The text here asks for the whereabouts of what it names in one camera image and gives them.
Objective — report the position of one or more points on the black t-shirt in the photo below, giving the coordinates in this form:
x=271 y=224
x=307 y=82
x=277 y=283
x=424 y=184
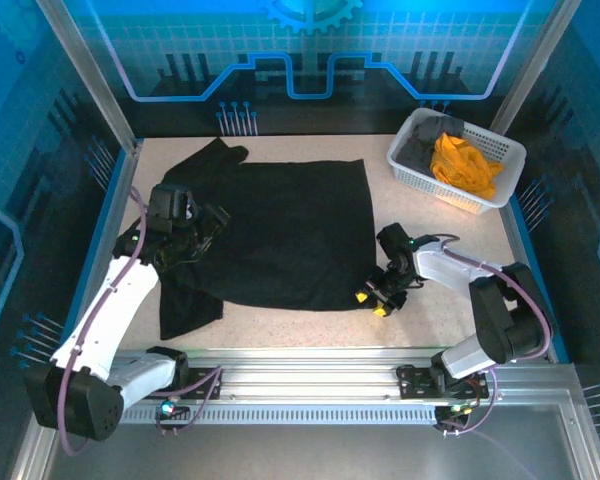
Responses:
x=290 y=230

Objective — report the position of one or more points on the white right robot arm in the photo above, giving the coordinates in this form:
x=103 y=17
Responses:
x=442 y=265

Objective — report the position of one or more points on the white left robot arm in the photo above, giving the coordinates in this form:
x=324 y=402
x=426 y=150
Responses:
x=130 y=290

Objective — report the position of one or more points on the yellow t-shirt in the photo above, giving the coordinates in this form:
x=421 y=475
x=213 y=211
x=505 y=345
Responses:
x=462 y=167

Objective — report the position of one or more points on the grey t-shirt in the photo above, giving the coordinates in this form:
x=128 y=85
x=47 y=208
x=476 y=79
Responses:
x=422 y=140

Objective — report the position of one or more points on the white plastic basket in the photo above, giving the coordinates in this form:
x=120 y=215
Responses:
x=500 y=170

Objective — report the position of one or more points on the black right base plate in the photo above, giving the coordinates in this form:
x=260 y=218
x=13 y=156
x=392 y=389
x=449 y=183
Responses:
x=415 y=382

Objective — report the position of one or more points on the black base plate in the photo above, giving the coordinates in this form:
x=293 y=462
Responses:
x=415 y=382
x=200 y=382

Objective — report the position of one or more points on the aluminium mounting rail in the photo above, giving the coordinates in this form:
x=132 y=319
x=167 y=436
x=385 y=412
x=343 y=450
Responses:
x=305 y=372

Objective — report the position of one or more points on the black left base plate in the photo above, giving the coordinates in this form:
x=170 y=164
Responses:
x=200 y=382

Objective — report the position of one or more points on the aluminium frame post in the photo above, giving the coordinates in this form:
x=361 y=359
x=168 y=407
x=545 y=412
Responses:
x=87 y=65
x=535 y=65

